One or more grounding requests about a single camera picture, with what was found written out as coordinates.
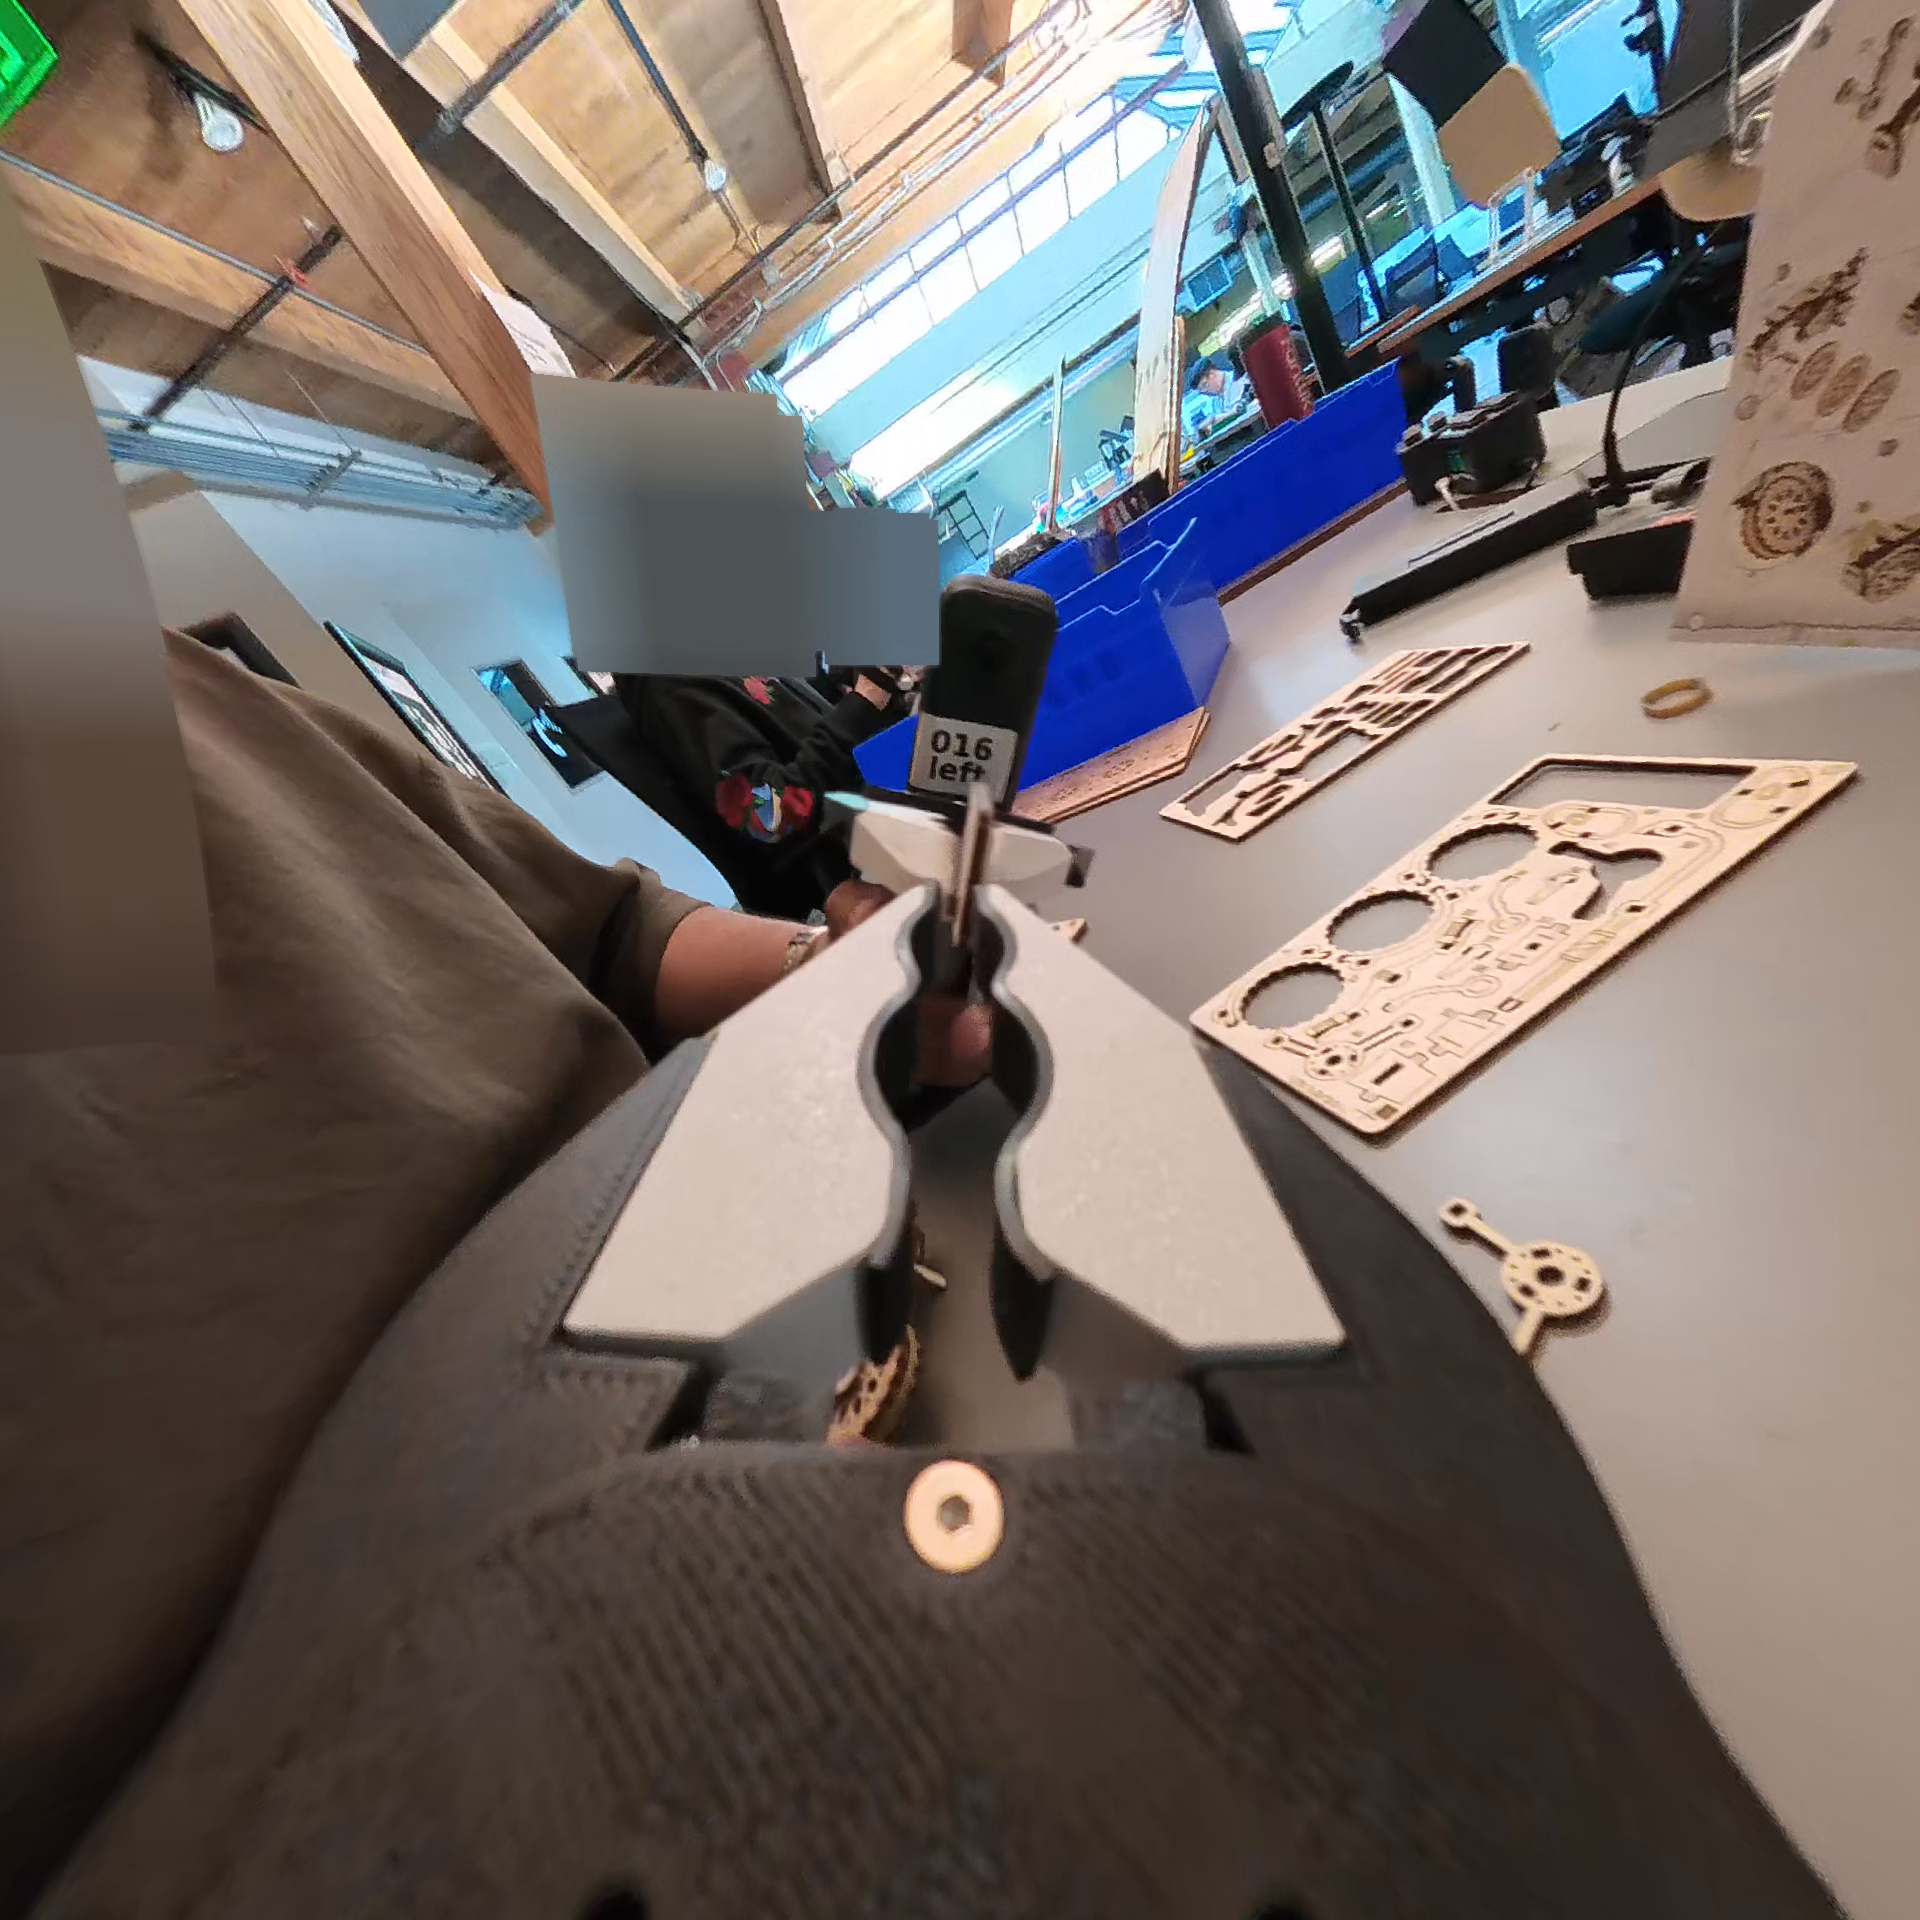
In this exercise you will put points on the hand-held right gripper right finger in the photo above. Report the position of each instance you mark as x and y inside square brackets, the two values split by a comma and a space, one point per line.
[1172, 1200]

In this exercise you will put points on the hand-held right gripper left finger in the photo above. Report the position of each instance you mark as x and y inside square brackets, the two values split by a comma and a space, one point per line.
[734, 1200]

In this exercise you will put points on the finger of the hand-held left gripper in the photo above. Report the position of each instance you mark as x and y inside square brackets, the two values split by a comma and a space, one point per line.
[901, 854]
[1028, 862]

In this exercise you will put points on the thin wooden puzzle piece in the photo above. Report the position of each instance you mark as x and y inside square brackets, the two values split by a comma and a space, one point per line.
[967, 878]

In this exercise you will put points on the key-shaped wooden piece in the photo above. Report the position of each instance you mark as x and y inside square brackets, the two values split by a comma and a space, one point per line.
[1539, 1268]

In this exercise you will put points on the wooden puzzle sheet round holes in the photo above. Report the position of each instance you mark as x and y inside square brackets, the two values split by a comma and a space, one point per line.
[1516, 930]

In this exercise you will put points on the grey desk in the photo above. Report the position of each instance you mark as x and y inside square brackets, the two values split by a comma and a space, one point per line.
[1652, 1277]

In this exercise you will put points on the person's left hand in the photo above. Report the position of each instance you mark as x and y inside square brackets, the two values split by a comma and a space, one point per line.
[939, 1036]

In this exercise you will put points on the stack of brown wooden sheets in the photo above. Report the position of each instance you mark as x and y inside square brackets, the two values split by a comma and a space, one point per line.
[1109, 774]

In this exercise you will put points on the blue storage bin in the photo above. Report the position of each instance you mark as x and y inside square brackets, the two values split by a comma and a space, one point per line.
[1261, 480]
[1126, 645]

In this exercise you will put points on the wooden puzzle sheet narrow cutouts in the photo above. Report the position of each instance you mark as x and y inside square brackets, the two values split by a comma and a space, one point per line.
[1336, 734]

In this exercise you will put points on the curved wooden board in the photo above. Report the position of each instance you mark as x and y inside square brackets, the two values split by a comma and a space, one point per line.
[1161, 300]

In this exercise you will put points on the dark red bottle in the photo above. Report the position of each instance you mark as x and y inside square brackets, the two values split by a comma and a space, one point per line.
[1277, 375]

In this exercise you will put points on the black rectangular bar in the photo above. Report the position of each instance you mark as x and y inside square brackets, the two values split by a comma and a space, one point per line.
[1463, 564]

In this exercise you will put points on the black pillar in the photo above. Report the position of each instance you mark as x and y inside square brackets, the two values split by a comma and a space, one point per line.
[1277, 182]

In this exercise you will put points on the small black box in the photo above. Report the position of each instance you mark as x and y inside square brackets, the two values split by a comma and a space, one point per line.
[1628, 558]

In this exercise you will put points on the tan rubber band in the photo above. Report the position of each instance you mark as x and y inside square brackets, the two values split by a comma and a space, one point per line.
[1677, 696]

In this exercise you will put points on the illustrated instruction booklet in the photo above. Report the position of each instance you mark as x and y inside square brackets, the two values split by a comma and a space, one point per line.
[1815, 345]

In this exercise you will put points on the black camera device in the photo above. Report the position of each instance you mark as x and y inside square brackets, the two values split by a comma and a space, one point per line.
[1470, 441]

